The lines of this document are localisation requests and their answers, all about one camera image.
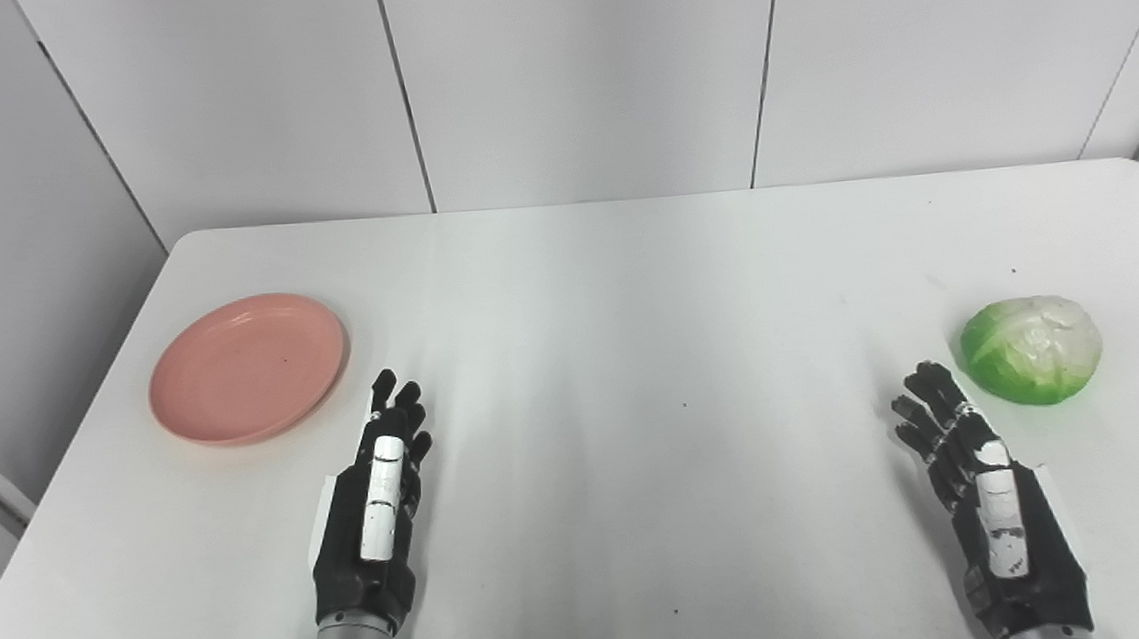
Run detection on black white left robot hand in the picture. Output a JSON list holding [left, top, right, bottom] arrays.
[[295, 367, 447, 639]]

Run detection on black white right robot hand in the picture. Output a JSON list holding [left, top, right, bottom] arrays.
[[887, 350, 1096, 639]]

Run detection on green white cabbage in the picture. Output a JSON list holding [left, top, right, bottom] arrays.
[[958, 292, 1107, 411]]

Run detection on pink round plate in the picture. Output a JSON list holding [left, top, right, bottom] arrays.
[[142, 288, 355, 452]]

